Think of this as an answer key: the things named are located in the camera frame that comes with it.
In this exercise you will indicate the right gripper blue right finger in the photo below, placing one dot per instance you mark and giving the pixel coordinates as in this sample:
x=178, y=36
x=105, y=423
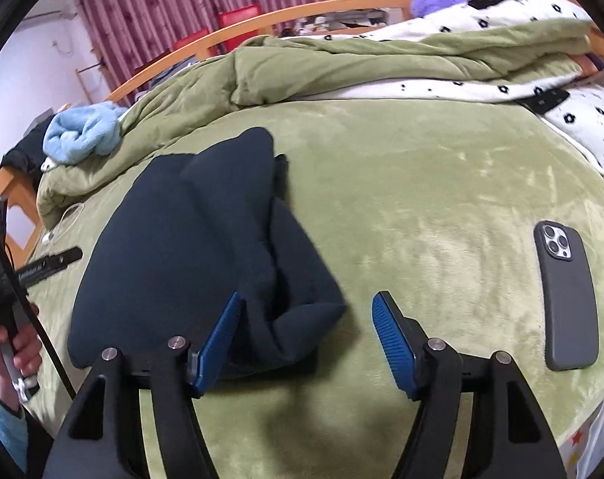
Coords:
x=509, y=436

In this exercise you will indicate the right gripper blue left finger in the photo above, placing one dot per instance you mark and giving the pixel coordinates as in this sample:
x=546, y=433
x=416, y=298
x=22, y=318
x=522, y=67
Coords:
x=102, y=437

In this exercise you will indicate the dark navy sweater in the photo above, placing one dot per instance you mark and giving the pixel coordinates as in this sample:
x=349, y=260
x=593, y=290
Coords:
x=193, y=231

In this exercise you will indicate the light blue sleeve forearm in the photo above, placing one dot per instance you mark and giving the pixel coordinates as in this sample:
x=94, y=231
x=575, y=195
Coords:
x=13, y=427

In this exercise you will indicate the grey cased smartphone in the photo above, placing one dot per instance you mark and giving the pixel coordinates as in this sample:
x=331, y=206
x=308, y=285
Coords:
x=572, y=340

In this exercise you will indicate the light blue fleece garment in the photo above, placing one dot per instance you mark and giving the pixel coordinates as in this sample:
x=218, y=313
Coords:
x=79, y=132

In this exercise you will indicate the green fleece bed sheet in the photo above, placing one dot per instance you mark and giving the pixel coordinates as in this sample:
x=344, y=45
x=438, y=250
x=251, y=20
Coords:
x=434, y=202

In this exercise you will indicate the green fleece duvet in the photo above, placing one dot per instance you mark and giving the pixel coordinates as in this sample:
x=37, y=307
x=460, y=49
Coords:
x=266, y=70

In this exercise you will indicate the red chair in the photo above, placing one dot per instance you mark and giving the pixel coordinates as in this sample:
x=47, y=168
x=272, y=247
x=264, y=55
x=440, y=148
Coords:
x=236, y=16
x=201, y=53

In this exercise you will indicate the white black flower quilt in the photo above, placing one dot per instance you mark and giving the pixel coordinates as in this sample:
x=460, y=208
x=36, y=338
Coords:
x=535, y=53

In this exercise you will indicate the cluttered desk items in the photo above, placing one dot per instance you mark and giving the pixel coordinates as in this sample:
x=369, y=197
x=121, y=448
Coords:
x=331, y=21

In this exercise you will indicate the white charger with cable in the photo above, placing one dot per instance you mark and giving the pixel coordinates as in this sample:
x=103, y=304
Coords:
x=66, y=222

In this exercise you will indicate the wooden bed frame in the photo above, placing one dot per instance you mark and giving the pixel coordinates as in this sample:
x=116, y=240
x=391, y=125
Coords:
x=19, y=191

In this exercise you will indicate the black jacket on frame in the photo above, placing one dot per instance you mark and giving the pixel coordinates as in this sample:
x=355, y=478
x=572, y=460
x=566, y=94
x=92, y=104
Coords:
x=27, y=155

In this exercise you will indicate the wooden rack by wall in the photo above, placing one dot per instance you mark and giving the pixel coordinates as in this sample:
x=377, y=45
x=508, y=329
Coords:
x=93, y=80

